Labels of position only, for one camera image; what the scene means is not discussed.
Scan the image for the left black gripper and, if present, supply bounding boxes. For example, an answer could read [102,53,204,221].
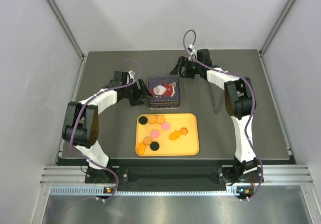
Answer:
[122,78,153,106]

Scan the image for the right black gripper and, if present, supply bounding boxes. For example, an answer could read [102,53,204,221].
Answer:
[170,57,202,79]

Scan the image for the gold tin lid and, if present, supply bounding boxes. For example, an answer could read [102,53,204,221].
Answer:
[147,77,181,104]

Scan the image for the square cookie tin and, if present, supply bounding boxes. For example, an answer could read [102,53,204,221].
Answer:
[147,94,181,109]

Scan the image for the metal serving tongs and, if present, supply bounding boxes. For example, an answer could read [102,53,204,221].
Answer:
[208,82,224,115]

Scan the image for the yellow plastic tray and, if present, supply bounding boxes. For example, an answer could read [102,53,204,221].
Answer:
[135,113,199,157]

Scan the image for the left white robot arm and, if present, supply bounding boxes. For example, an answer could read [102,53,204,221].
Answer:
[62,71,152,183]

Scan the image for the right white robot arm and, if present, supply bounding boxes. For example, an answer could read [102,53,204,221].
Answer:
[170,45,258,182]

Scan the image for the orange dotted biscuit left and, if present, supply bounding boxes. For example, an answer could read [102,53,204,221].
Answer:
[147,115,157,124]

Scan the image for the orange dotted biscuit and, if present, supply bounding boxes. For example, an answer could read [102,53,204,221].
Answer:
[156,115,165,125]
[147,115,157,124]

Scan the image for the black sandwich cookie top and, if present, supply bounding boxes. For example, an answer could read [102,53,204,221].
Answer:
[138,116,148,125]

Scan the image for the black sandwich cookie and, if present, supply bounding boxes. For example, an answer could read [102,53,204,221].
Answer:
[150,141,159,151]
[138,116,148,125]

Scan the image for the orange dotted biscuit right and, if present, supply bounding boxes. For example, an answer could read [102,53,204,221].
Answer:
[156,115,165,125]

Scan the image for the pink sandwich cookie lower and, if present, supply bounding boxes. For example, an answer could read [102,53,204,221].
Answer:
[150,129,160,139]

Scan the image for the peach round scalloped cookie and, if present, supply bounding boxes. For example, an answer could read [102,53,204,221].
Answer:
[143,137,152,146]

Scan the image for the orange fish cookie right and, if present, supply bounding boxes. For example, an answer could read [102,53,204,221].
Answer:
[169,131,181,140]

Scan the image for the orange fish cookie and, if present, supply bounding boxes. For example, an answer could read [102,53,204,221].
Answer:
[169,131,181,140]
[136,142,146,156]

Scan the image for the black sandwich cookie bottom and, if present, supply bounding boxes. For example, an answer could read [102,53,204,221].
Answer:
[150,141,159,151]

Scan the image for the orange fish cookie left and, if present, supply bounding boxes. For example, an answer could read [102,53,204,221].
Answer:
[136,142,146,156]

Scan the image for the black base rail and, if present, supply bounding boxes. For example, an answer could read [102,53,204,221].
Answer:
[85,159,264,192]

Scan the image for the left aluminium frame post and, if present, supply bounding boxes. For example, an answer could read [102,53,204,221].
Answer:
[46,0,85,59]

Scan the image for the aluminium frame post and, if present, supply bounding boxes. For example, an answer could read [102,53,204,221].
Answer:
[46,0,85,59]
[258,0,297,56]

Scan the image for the right aluminium frame post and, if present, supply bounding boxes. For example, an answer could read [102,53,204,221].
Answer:
[258,0,297,56]

